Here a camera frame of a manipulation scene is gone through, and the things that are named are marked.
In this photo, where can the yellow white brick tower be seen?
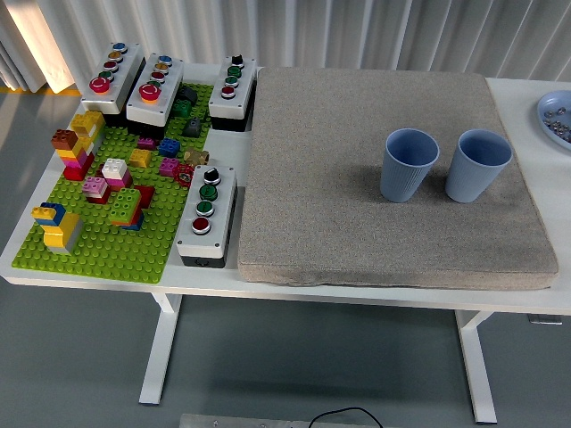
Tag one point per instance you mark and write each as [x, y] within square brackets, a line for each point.
[87, 122]

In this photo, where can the green brick baseplate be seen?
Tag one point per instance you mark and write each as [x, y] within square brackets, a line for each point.
[98, 254]

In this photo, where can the red valve handwheel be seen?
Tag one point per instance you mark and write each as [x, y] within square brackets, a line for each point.
[184, 175]

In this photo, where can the five-button control box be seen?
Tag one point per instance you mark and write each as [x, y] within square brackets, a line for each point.
[167, 89]
[118, 82]

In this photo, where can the four-button control box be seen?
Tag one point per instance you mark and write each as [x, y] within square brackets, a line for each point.
[187, 241]
[223, 104]

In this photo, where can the brass pipe fitting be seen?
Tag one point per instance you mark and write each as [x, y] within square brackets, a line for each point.
[196, 157]

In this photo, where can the metal bracket under table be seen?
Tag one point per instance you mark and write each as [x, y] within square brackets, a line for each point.
[544, 319]

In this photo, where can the grey-brown mat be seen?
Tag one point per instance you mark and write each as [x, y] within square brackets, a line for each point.
[321, 178]

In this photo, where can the blue plate with metal nuts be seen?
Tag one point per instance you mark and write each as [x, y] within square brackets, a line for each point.
[546, 104]

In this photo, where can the dark green brick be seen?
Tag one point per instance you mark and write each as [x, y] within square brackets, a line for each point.
[182, 108]

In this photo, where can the brown yellow red brick tower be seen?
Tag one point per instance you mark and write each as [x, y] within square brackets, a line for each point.
[76, 162]

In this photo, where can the dark grey cylinder part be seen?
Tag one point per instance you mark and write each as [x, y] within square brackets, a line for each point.
[188, 93]

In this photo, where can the white table leg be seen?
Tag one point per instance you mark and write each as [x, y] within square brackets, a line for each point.
[475, 365]
[160, 348]

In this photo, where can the blue ribbed cup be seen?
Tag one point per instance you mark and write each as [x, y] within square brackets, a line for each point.
[470, 178]
[401, 178]

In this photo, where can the small magenta brick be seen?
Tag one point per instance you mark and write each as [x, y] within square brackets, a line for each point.
[146, 143]

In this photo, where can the white curtain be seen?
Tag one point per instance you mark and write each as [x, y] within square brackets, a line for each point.
[267, 27]

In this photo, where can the blue yellow grey brick stack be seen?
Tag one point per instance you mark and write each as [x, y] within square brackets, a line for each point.
[60, 234]

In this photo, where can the green brick stack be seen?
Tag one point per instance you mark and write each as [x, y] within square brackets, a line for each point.
[125, 205]

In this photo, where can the pink white red brick stack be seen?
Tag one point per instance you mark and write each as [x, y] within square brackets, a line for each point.
[94, 187]

